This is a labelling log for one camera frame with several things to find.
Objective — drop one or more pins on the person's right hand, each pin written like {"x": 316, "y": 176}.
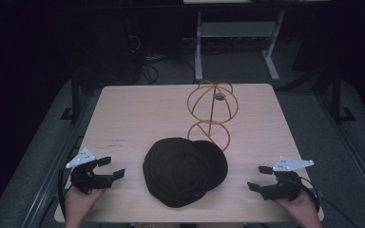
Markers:
{"x": 301, "y": 210}

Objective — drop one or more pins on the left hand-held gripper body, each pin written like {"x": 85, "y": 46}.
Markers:
{"x": 83, "y": 177}

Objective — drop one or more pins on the black metal stand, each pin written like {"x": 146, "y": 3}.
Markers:
{"x": 337, "y": 98}
{"x": 74, "y": 98}

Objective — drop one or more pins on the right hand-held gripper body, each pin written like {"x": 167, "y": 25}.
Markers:
{"x": 286, "y": 180}

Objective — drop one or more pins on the black cap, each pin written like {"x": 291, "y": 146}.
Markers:
{"x": 183, "y": 172}

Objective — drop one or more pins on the person's left hand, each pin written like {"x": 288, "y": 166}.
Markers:
{"x": 79, "y": 205}

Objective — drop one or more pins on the grey metal table frame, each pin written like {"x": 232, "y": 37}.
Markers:
{"x": 234, "y": 31}

